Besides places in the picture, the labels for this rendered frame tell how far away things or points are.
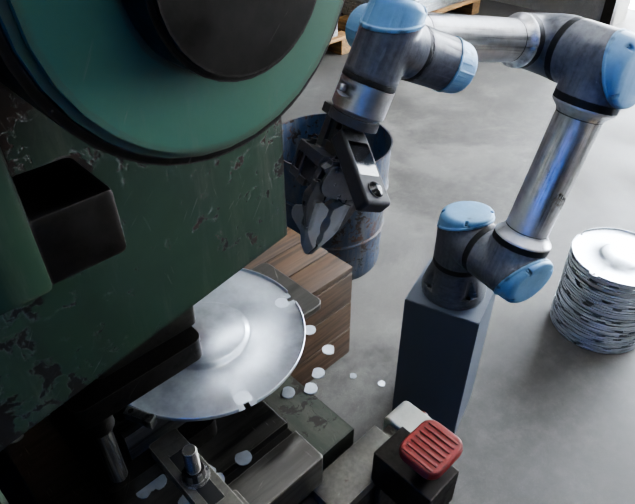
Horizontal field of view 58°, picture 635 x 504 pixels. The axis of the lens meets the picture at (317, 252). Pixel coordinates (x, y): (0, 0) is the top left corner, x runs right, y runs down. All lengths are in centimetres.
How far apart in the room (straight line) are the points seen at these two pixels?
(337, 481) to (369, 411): 88
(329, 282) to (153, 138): 133
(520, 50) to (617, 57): 16
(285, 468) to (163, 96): 60
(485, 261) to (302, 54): 96
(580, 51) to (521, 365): 108
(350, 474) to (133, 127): 68
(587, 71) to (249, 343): 71
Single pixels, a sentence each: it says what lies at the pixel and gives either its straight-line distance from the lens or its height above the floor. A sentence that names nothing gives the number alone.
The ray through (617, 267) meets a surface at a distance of 194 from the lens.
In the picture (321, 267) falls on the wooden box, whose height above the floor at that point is 35.
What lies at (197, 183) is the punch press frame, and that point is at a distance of 45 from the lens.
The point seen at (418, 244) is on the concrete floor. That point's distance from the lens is 231.
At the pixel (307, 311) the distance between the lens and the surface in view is 87.
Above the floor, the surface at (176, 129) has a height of 126.
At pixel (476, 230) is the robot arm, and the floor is 67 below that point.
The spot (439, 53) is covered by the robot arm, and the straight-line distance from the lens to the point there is 81.
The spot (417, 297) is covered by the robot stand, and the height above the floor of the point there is 45.
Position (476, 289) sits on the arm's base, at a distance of 137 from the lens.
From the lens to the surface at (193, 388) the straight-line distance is 79.
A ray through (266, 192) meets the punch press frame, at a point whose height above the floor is 112.
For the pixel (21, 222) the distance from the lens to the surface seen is 28.
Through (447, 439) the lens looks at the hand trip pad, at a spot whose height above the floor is 76.
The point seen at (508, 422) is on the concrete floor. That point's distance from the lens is 178.
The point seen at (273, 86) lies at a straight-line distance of 31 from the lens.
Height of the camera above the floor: 138
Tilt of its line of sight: 38 degrees down
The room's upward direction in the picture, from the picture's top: 1 degrees counter-clockwise
